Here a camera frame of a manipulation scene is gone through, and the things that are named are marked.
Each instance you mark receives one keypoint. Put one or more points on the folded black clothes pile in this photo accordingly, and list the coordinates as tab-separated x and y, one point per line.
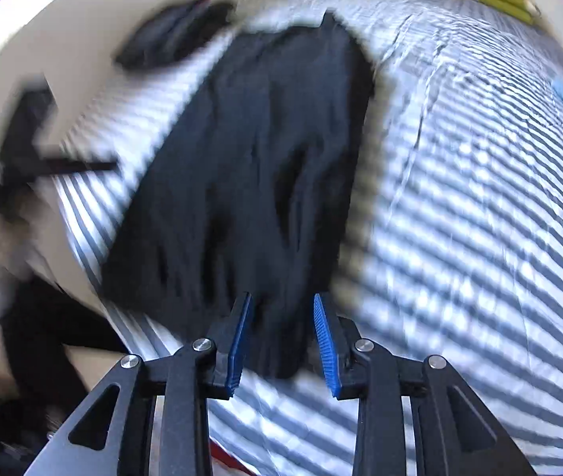
172	34

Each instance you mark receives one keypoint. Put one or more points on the blue white striped bed quilt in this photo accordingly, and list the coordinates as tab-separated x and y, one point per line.
460	208

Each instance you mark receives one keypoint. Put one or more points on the black garment with yellow stripes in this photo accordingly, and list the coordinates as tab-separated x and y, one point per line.
261	158

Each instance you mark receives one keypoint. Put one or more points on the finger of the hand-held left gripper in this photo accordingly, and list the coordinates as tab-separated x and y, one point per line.
78	167

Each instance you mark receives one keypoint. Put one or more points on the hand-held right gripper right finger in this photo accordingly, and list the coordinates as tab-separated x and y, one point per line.
326	347

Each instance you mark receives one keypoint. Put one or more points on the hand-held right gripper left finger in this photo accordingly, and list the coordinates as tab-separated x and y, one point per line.
239	347

